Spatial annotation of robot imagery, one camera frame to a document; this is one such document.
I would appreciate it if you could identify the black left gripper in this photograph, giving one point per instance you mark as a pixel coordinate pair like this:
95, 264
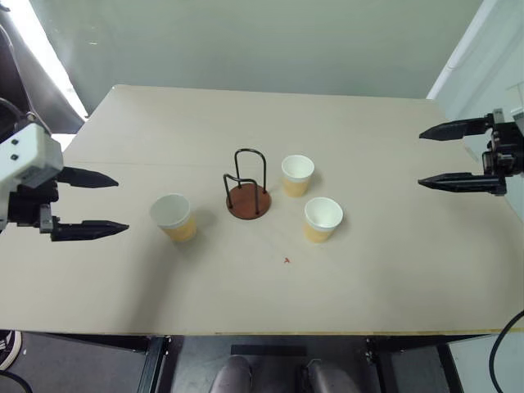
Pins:
28, 206

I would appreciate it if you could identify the black and white shoe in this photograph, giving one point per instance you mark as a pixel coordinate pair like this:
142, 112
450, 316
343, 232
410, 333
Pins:
8, 348

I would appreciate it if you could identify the black metal table frame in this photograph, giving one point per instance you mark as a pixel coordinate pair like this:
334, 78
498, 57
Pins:
154, 362

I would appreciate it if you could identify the yellow and white paper cup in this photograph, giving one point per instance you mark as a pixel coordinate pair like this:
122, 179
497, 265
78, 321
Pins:
322, 219
297, 175
175, 219

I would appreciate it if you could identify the dark rounded robot foot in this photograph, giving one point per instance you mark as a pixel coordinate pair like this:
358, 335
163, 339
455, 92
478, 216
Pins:
323, 377
231, 374

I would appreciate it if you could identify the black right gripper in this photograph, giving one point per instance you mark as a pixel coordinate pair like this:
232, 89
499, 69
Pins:
504, 153

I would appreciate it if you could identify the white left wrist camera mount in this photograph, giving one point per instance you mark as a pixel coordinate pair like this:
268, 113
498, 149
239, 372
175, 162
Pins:
25, 153

